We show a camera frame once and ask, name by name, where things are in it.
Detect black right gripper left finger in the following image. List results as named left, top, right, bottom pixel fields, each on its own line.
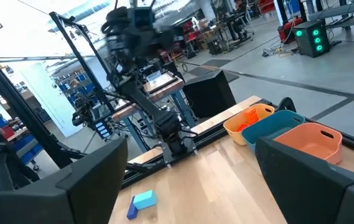
left=0, top=136, right=129, bottom=224

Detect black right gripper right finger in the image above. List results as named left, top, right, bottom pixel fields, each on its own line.
left=254, top=136, right=354, bottom=224

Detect purple rectangular block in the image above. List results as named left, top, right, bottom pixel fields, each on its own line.
left=126, top=195, right=139, bottom=220

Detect long mint green block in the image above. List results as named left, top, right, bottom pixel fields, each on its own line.
left=133, top=190, right=158, bottom=211

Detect orange rectangular block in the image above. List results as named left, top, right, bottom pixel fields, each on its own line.
left=244, top=108, right=260, bottom=125

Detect orange plastic bin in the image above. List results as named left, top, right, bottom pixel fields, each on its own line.
left=274, top=122, right=343, bottom=165

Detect wooden workbench blue legs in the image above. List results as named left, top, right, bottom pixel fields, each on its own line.
left=111, top=71, right=196, bottom=153

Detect blue plastic bin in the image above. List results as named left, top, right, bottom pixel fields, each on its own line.
left=241, top=110, right=306, bottom=154

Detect black cube cabinet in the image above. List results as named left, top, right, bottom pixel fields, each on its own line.
left=182, top=70, right=237, bottom=119

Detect yellow plastic bin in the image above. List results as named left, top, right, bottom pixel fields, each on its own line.
left=223, top=103, right=276, bottom=146

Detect black computer green lights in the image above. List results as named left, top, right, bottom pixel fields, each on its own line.
left=292, top=20, right=332, bottom=58

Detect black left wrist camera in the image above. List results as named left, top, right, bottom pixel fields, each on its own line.
left=126, top=6, right=156, bottom=29

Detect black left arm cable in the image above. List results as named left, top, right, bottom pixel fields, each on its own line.
left=276, top=96, right=297, bottom=113

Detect black aluminium table frame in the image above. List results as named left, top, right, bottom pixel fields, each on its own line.
left=0, top=11, right=354, bottom=190

